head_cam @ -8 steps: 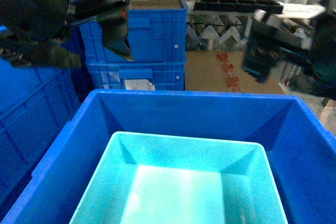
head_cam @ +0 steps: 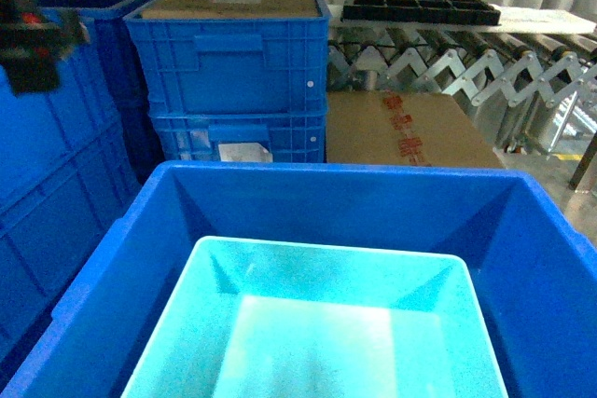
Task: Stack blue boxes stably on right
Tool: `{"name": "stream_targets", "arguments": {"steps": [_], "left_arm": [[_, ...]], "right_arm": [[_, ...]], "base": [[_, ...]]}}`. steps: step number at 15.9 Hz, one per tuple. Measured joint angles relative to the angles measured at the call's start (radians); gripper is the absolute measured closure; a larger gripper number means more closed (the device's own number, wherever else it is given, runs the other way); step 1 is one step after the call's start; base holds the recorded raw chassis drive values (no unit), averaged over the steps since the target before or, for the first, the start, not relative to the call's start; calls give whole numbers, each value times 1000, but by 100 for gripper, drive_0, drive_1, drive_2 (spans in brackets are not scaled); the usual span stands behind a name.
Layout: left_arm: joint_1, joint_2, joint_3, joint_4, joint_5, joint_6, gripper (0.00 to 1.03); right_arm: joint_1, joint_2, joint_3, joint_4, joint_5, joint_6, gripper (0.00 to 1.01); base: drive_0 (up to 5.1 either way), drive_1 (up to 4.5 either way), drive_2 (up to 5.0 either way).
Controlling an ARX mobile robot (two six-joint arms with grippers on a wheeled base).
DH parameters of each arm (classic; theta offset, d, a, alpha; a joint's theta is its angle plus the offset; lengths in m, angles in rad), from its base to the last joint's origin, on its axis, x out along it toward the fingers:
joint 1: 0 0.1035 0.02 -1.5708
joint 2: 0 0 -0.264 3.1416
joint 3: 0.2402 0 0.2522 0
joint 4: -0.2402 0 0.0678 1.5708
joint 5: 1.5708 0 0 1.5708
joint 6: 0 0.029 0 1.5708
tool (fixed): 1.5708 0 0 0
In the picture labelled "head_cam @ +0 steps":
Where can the black compartment tray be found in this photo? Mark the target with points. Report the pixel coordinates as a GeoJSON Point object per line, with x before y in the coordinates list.
{"type": "Point", "coordinates": [452, 12]}

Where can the extendable roller conveyor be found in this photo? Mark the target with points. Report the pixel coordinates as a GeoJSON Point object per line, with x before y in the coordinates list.
{"type": "Point", "coordinates": [524, 92]}

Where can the blue stacked crate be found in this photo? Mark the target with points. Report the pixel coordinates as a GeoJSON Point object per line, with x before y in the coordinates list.
{"type": "Point", "coordinates": [283, 137]}
{"type": "Point", "coordinates": [250, 66]}

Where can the blue crate stack left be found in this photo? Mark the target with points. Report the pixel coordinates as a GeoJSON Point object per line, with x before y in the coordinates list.
{"type": "Point", "coordinates": [65, 178]}

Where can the upper blue stacked crate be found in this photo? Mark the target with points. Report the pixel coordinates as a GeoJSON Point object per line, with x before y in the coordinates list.
{"type": "Point", "coordinates": [250, 66]}

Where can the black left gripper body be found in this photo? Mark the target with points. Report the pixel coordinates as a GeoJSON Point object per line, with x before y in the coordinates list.
{"type": "Point", "coordinates": [32, 45]}

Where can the blue crate behind left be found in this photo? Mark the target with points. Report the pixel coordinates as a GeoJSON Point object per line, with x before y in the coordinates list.
{"type": "Point", "coordinates": [123, 74]}

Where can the large blue plastic crate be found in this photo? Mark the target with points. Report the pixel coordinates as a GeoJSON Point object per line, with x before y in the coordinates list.
{"type": "Point", "coordinates": [534, 274]}

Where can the white foam sheet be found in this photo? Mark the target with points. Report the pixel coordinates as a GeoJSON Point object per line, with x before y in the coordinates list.
{"type": "Point", "coordinates": [524, 20]}

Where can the brown cardboard box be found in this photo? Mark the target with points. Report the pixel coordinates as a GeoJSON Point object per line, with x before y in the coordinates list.
{"type": "Point", "coordinates": [400, 129]}

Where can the turquoise plastic bin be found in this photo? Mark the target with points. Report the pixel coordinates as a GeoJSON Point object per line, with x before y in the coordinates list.
{"type": "Point", "coordinates": [260, 318]}

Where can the lower blue stacked crate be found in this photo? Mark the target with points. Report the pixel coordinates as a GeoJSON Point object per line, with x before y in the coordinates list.
{"type": "Point", "coordinates": [283, 137]}

